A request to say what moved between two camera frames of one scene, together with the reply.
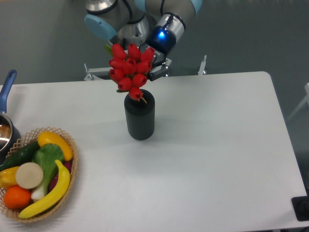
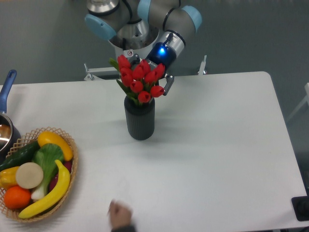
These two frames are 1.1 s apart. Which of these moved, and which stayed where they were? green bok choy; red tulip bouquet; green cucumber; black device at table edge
Moved: red tulip bouquet
Stayed: black device at table edge; green bok choy; green cucumber
